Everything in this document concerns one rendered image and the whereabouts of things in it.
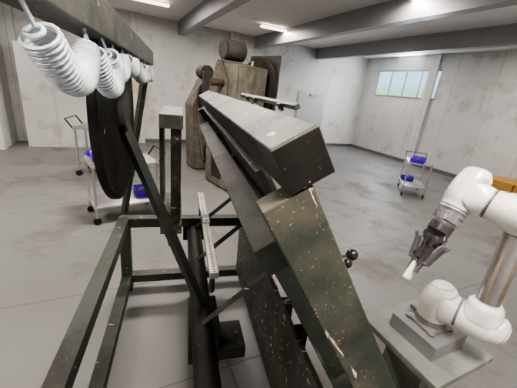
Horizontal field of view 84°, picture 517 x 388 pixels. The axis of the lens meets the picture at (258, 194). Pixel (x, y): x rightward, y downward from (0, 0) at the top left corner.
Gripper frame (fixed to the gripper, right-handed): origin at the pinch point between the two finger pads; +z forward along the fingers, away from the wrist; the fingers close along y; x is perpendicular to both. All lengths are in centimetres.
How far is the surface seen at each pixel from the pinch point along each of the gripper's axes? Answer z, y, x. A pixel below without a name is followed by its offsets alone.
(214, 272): 62, -73, -29
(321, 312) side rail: 14, 18, -50
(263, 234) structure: 6, 6, -67
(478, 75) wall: -510, -567, 691
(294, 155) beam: -13, 17, -77
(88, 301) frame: 111, -94, -79
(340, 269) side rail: 3, 18, -53
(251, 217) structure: 6, -4, -66
